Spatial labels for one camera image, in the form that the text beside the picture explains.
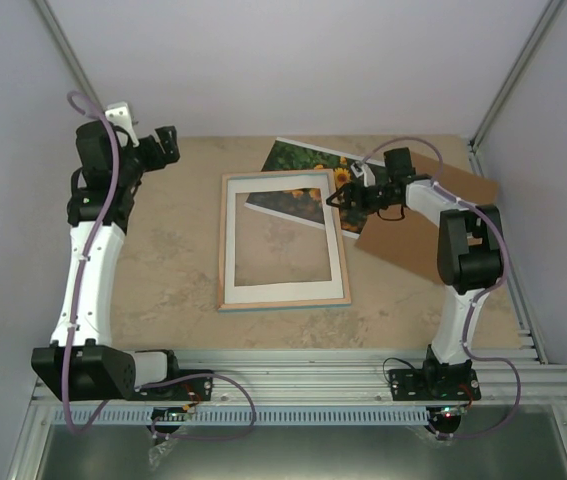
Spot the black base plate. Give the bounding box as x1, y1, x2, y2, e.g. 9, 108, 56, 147
130, 369, 213, 402
388, 369, 482, 402

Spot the aluminium corner post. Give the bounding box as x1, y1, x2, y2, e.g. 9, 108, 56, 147
32, 0, 105, 118
468, 0, 567, 154

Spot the wrist white camera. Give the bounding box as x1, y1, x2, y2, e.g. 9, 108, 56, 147
105, 101, 139, 147
350, 161, 376, 187

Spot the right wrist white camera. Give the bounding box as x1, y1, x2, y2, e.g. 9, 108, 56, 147
350, 161, 376, 187

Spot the right aluminium corner post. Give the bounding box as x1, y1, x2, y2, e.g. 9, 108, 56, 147
468, 0, 567, 154

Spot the aluminium rail platform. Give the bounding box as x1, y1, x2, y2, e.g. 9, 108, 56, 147
31, 347, 567, 407

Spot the brown cardboard backing board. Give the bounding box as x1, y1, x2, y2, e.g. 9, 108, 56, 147
355, 165, 498, 284

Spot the white paper mat border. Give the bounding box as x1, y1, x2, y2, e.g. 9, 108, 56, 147
223, 172, 347, 305

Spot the grey slotted cable duct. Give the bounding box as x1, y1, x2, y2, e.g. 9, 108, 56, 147
51, 408, 432, 426

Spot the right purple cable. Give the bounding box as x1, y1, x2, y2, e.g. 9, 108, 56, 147
360, 137, 523, 441

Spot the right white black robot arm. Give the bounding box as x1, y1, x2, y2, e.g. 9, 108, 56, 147
326, 148, 509, 399

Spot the left aluminium corner post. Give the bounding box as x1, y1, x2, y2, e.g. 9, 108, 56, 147
32, 0, 105, 118

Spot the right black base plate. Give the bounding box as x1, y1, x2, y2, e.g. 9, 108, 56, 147
388, 369, 482, 402

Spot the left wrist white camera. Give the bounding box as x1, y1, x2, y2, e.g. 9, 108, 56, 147
105, 101, 139, 147

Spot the right controller circuit board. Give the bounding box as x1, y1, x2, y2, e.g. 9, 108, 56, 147
435, 404, 468, 418

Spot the controller circuit board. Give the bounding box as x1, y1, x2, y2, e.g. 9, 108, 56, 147
151, 405, 196, 423
435, 404, 468, 418

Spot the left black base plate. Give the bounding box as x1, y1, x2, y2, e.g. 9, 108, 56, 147
130, 369, 213, 402

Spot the sunflower photo print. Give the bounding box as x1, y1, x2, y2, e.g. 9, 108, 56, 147
244, 139, 363, 228

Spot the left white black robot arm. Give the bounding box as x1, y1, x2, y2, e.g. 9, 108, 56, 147
31, 120, 182, 401

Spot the wooden picture frame with glass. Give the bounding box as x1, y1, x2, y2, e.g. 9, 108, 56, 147
216, 168, 353, 314

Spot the crumpled clear plastic bag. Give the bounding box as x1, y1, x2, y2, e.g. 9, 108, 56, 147
148, 437, 175, 472

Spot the left controller circuit board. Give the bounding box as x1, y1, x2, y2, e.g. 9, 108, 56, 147
151, 405, 196, 423

